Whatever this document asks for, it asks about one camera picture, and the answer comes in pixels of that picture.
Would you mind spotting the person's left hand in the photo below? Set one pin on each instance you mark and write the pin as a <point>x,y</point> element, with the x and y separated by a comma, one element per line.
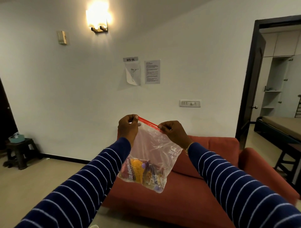
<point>127,129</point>

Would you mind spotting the person's right hand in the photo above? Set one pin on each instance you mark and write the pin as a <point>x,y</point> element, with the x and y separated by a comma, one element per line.
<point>176,134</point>

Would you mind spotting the clear zip bag red seal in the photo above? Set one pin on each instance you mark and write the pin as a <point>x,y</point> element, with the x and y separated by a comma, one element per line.
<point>155,145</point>

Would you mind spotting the person's right forearm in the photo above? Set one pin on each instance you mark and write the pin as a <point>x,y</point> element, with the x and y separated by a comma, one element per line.
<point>235,188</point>

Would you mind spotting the person's left forearm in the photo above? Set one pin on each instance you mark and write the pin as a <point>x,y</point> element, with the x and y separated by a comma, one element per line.
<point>82,183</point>

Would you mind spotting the red sofa back cushion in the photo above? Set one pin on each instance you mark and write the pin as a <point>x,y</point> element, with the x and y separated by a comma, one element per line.
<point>218,152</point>

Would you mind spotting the white paper with drawing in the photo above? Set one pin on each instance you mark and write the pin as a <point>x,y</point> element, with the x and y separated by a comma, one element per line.
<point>132,75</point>

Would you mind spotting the white paper with text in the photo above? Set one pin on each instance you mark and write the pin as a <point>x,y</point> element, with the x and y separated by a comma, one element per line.
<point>152,71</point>

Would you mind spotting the red fabric sofa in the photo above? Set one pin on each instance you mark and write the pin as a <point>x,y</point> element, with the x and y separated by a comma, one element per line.
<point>188,199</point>

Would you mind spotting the small grey paper label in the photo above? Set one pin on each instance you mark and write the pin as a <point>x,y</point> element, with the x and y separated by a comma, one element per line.
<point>130,59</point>

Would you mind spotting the bed with beige mattress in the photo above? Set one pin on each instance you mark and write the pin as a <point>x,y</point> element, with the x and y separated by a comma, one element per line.
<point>282,124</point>

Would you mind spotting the small dark stool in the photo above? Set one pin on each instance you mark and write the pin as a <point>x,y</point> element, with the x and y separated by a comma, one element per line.
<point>21,150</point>

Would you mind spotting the teal tissue box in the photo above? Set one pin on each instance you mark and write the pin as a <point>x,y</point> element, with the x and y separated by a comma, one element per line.
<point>17,138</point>

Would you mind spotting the dark wooden stool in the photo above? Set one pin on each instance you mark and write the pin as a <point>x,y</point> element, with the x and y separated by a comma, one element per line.
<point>290,150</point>

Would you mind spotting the dark doorway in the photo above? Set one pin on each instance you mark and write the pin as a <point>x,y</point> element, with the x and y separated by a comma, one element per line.
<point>5,117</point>

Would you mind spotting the white wardrobe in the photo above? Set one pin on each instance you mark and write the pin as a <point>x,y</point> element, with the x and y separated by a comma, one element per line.
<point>291,89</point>

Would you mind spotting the white wall switch panel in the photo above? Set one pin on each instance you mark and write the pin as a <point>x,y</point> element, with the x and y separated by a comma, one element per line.
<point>190,103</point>

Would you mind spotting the dark door with frame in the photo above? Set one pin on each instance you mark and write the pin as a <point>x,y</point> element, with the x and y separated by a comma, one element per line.
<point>251,94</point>

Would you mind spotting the glowing wall lamp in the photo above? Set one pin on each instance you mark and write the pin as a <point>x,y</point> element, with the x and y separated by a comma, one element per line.
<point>97,16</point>

